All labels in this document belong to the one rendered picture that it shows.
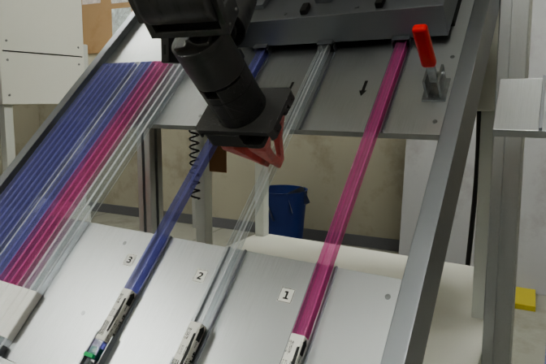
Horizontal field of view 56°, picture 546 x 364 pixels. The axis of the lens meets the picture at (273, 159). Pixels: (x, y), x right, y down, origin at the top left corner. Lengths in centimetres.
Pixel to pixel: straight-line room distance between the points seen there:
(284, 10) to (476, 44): 27
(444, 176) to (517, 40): 34
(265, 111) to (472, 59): 26
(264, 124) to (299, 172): 317
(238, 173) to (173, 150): 63
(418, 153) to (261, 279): 260
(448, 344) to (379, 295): 45
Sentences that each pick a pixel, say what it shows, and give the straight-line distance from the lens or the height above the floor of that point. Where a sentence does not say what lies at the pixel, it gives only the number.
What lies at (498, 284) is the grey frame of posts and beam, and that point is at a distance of 89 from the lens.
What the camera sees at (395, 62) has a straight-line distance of 69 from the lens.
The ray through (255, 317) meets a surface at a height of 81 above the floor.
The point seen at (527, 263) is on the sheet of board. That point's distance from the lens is 307.
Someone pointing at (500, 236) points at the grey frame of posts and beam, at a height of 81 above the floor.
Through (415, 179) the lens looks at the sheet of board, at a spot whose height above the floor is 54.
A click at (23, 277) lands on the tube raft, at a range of 75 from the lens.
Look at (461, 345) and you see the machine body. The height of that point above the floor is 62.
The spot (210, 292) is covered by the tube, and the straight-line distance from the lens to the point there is 56.
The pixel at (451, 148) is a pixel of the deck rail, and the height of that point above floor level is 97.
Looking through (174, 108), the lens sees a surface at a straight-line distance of 82.
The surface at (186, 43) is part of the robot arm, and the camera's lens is 50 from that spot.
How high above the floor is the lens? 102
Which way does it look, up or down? 7 degrees down
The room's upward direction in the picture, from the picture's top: straight up
